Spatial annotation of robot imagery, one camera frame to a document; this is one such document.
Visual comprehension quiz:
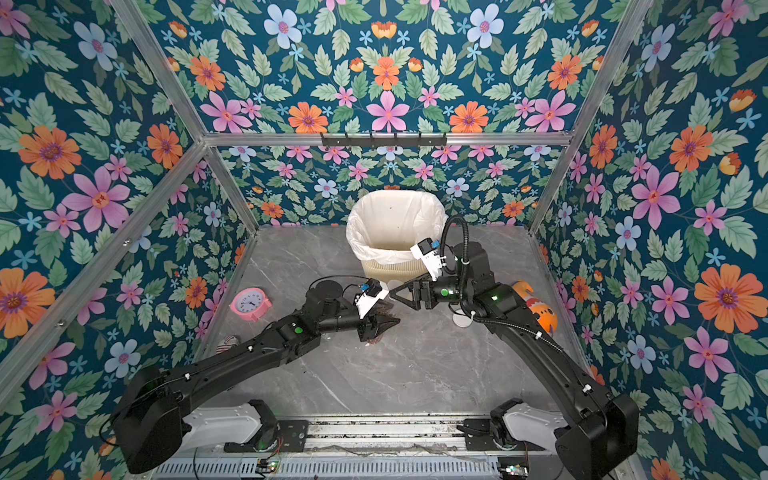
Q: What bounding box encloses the orange fish plush toy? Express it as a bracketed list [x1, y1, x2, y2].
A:
[513, 281, 558, 334]

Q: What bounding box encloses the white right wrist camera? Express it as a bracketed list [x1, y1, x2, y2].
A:
[410, 237, 445, 281]

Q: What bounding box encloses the black hook rail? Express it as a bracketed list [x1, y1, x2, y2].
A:
[320, 133, 448, 148]

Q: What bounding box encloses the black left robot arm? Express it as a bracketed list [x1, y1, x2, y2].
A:
[109, 280, 400, 474]

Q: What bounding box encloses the white plastic bin liner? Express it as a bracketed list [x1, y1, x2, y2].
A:
[346, 190, 447, 265]

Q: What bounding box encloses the white jar lid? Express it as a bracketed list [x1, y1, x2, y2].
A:
[449, 305, 473, 328]

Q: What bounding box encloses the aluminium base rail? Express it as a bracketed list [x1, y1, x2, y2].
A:
[143, 413, 572, 479]

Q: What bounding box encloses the clear jar with tea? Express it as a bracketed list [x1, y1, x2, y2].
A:
[367, 305, 400, 344]

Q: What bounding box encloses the pink alarm clock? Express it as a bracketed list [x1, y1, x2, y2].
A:
[230, 287, 272, 322]

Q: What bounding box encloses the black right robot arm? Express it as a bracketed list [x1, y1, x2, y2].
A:
[389, 216, 639, 479]

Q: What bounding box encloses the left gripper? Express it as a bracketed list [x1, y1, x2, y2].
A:
[314, 300, 400, 344]

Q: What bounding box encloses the cream ribbed trash bin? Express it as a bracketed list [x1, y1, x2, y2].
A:
[361, 259, 428, 285]

